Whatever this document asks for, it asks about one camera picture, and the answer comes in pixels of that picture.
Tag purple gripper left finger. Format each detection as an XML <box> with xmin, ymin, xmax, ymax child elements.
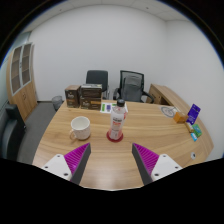
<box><xmin>42</xmin><ymin>143</ymin><xmax>91</xmax><ymax>185</ymax></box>

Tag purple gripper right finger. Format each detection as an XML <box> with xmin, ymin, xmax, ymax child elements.
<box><xmin>132</xmin><ymin>143</ymin><xmax>182</xmax><ymax>185</ymax></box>

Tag clear water bottle pink label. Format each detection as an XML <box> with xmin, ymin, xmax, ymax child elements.
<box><xmin>108</xmin><ymin>99</ymin><xmax>127</xmax><ymax>141</ymax></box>

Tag white ceramic mug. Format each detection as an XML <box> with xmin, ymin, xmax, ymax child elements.
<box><xmin>69</xmin><ymin>116</ymin><xmax>90</xmax><ymax>140</ymax></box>

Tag small blue box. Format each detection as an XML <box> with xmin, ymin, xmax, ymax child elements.
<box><xmin>190</xmin><ymin>133</ymin><xmax>198</xmax><ymax>142</ymax></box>

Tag small tan box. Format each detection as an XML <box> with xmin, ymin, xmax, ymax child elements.
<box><xmin>185</xmin><ymin>122</ymin><xmax>194</xmax><ymax>133</ymax></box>

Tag green flat box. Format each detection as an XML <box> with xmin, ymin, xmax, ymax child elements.
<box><xmin>192</xmin><ymin>124</ymin><xmax>202</xmax><ymax>138</ymax></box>

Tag round grey mat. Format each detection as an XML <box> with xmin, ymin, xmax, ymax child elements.
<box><xmin>160</xmin><ymin>106</ymin><xmax>177</xmax><ymax>118</ymax></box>

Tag white green purple leaflet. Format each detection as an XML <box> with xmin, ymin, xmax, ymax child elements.
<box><xmin>100</xmin><ymin>102</ymin><xmax>128</xmax><ymax>114</ymax></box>

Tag grey mesh wastebasket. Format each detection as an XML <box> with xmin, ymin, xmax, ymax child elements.
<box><xmin>52</xmin><ymin>96</ymin><xmax>63</xmax><ymax>110</ymax></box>

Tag purple standing sign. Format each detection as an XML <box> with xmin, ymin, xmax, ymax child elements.
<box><xmin>187</xmin><ymin>104</ymin><xmax>201</xmax><ymax>125</ymax></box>

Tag black armchair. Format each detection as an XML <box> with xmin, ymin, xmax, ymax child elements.
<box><xmin>0</xmin><ymin>104</ymin><xmax>26</xmax><ymax>161</ymax></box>

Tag small brown coffee box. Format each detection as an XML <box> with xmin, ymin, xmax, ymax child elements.
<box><xmin>65</xmin><ymin>85</ymin><xmax>80</xmax><ymax>108</ymax></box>

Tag large brown coffee box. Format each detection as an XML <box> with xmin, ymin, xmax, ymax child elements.
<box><xmin>80</xmin><ymin>84</ymin><xmax>102</xmax><ymax>110</ymax></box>

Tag grey mesh office chair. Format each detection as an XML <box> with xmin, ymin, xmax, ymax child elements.
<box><xmin>113</xmin><ymin>70</ymin><xmax>154</xmax><ymax>104</ymax></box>

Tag black office chair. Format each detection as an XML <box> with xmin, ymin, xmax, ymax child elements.
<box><xmin>86</xmin><ymin>70</ymin><xmax>109</xmax><ymax>99</ymax></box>

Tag wooden glass-door cabinet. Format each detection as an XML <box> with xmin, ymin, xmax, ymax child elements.
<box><xmin>6</xmin><ymin>43</ymin><xmax>37</xmax><ymax>120</ymax></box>

